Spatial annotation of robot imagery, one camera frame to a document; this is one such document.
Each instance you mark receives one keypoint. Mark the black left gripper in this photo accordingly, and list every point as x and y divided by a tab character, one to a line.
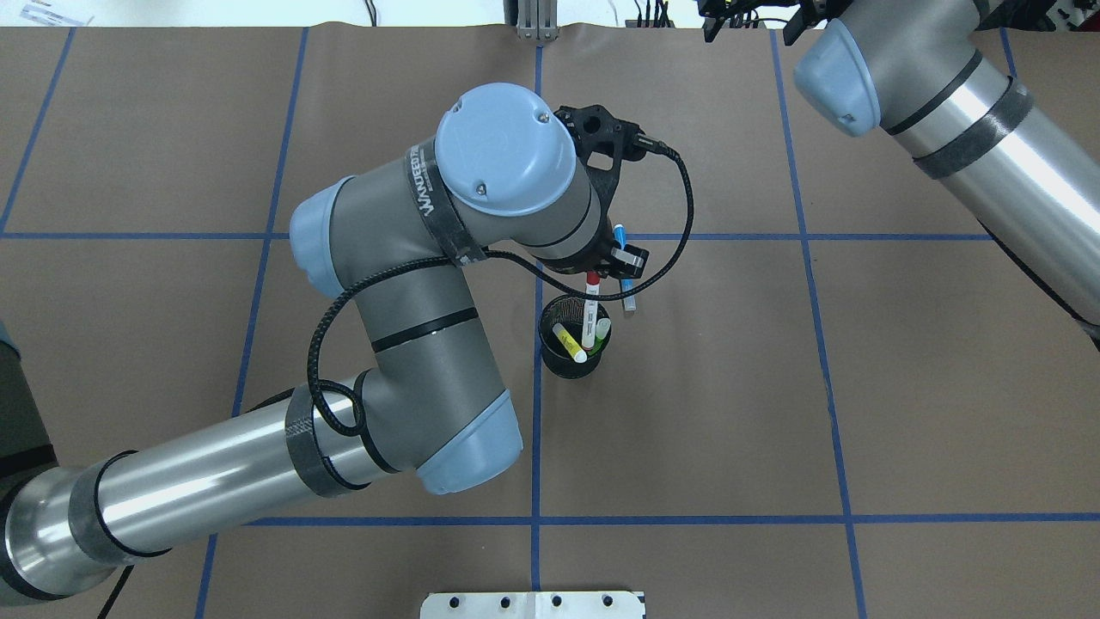
625	258

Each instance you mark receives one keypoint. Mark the red capped white marker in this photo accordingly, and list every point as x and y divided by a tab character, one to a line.
591	307

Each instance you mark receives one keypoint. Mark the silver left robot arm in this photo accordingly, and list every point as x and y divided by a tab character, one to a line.
399	374

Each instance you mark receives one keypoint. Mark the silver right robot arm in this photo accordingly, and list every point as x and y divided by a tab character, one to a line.
910	68

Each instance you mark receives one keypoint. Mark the green highlighter pen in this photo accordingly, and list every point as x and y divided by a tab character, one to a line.
602	330

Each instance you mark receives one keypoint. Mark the black mesh pen cup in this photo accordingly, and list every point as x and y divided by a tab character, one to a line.
568	311

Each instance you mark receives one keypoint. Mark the yellow highlighter pen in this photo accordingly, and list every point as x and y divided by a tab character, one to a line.
572	347

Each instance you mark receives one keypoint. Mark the left grey usb hub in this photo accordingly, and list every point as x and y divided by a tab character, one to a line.
650	14

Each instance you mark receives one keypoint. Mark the brown paper table mat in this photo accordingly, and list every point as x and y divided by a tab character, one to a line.
842	401

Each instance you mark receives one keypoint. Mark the white printed paper label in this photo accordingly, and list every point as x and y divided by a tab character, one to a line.
53	14

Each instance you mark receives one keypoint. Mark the aluminium frame post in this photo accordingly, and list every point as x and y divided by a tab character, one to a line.
534	21

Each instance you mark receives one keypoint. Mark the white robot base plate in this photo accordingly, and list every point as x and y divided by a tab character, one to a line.
535	604

